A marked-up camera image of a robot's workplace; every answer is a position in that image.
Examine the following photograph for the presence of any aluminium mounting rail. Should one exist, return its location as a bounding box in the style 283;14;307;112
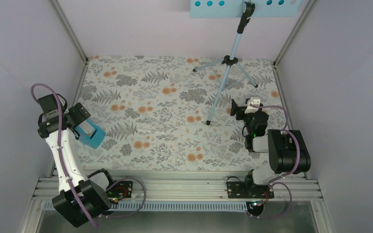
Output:
32;175;324;202

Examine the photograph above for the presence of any aluminium frame post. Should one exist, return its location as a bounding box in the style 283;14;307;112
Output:
273;0;316;69
49;0;88;64

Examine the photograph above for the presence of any right aluminium frame post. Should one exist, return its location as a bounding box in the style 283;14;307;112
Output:
273;0;316;69

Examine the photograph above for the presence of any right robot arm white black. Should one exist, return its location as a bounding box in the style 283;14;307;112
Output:
226;98;311;199

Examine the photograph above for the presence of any light blue music stand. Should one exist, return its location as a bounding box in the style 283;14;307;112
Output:
189;0;302;125

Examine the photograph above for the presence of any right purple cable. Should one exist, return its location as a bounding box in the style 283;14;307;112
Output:
246;103;301;220

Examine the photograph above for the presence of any floral patterned table mat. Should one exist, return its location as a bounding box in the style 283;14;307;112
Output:
77;55;285;171

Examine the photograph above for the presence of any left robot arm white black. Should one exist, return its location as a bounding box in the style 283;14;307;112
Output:
38;94;116;228

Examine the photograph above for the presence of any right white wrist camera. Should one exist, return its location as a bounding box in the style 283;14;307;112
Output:
244;97;261;114

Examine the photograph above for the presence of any left aluminium frame post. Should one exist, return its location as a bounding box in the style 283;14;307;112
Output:
49;0;88;64

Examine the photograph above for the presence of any blue metronome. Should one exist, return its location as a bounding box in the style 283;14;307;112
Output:
75;119;106;149

